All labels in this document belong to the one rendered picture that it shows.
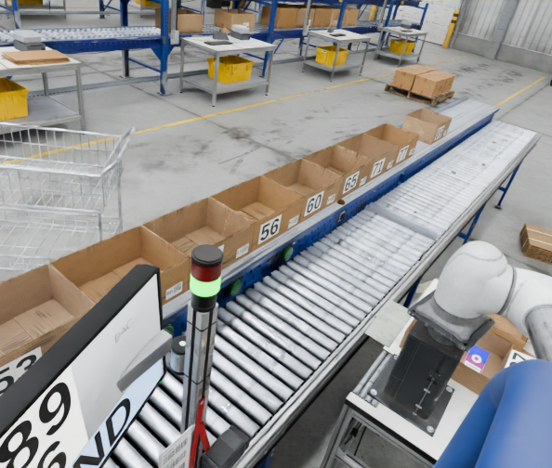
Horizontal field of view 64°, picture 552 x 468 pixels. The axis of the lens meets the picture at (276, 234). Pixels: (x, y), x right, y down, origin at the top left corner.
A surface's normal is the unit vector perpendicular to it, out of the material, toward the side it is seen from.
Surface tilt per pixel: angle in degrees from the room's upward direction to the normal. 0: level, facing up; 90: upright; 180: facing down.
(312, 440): 0
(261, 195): 90
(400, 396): 90
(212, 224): 89
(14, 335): 0
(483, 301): 90
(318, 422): 0
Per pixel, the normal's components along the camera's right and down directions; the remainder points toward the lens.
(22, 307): 0.78, 0.43
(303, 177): -0.60, 0.35
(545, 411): 0.03, -0.88
